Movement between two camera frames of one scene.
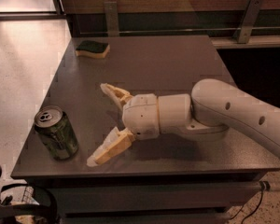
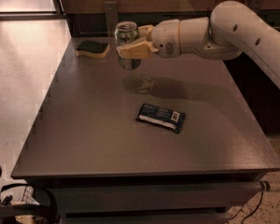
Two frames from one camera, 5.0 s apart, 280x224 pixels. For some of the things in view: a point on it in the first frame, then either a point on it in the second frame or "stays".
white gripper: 141,116 to 165,38
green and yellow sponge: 92,49 stays
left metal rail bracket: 112,19 stays
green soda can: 57,132 to 124,32
